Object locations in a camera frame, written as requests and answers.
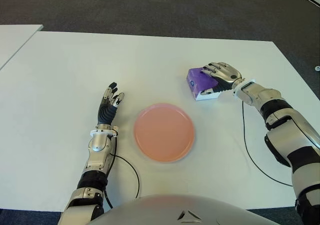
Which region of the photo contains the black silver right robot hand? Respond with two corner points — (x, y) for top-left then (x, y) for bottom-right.
(198, 61), (245, 97)

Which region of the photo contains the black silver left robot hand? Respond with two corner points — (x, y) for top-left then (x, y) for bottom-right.
(96, 81), (125, 126)

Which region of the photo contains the purple tissue paper pack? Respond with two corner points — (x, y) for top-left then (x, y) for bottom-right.
(185, 66), (223, 102)

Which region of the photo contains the round pink plate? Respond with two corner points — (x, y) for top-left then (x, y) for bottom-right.
(132, 102), (195, 163)

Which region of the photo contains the silver robot torso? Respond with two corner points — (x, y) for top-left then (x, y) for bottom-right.
(86, 194), (266, 225)

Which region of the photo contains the white rectangular table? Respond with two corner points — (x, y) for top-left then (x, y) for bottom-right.
(0, 24), (44, 71)

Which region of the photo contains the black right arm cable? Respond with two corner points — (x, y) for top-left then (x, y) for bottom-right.
(241, 101), (293, 187)

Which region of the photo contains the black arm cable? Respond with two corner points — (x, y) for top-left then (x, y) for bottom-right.
(103, 134), (140, 208)
(241, 101), (293, 187)

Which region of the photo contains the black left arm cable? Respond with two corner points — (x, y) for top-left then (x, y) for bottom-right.
(103, 134), (140, 208)

